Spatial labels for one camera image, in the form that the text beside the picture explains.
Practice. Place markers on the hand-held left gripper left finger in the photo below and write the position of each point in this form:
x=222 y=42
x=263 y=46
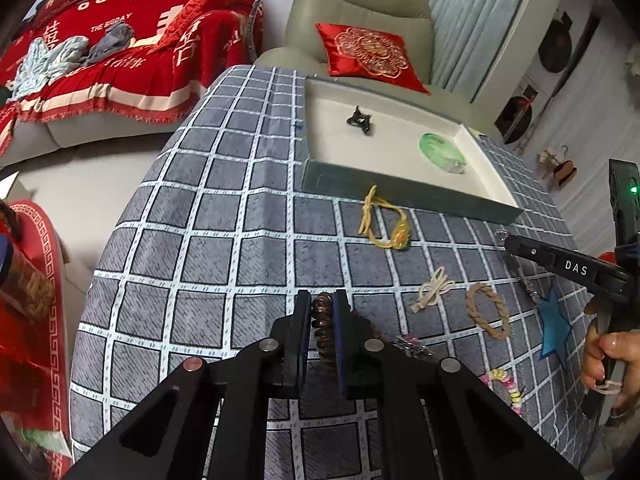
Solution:
x=301 y=340

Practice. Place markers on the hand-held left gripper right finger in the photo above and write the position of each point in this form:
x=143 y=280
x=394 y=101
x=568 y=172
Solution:
x=343 y=340

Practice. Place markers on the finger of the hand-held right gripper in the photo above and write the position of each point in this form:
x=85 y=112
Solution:
x=570 y=265

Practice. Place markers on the silver star hair clip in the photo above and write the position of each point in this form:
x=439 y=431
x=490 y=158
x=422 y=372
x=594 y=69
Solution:
x=531 y=287

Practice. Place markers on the silver rhinestone hair clip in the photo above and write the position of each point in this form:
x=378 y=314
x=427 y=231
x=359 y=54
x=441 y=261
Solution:
x=412 y=344

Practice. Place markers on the white tray with green rim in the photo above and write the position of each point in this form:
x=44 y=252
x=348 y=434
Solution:
x=390 y=130

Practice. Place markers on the person's right hand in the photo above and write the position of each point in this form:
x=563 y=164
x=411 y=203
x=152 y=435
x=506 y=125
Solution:
x=617 y=350

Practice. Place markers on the blue star sticker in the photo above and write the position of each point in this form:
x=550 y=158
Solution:
x=552 y=330

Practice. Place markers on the grey checkered tablecloth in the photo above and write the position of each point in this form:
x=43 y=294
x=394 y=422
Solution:
x=200 y=260

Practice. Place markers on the black round decoration red ribbon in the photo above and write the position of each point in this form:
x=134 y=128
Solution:
x=515 y=117

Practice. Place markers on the green translucent bangle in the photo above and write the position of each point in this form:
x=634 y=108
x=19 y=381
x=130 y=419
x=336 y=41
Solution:
x=430 y=141

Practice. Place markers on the black hair claw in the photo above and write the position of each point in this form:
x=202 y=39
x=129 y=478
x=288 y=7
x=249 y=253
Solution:
x=360 y=121

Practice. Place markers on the light blue curtain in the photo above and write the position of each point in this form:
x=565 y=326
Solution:
x=475 y=25

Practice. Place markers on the red embroidered cushion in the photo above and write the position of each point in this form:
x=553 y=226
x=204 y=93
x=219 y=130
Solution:
x=370 y=52

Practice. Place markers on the grey sofa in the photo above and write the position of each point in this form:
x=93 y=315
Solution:
x=100 y=132

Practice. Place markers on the red printed blanket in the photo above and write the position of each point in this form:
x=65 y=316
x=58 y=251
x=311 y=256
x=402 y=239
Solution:
x=125 y=75

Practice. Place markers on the beige armchair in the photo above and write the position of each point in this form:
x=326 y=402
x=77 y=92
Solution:
x=360 y=0

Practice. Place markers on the dark hoop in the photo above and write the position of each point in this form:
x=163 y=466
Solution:
x=258 y=0

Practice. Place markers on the grey cloth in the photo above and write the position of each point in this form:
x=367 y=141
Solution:
x=112 y=40

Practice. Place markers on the light blue cloth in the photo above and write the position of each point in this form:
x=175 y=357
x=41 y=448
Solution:
x=45 y=67

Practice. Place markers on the black round wall decoration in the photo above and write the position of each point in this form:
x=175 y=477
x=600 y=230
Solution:
x=557 y=45

